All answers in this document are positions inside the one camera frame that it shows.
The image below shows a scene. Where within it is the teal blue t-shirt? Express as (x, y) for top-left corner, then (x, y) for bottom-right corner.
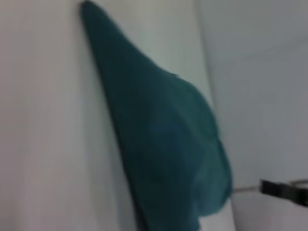
(80, 0), (234, 231)

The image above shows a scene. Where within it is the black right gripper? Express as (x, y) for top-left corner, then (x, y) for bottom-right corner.
(259, 179), (308, 208)

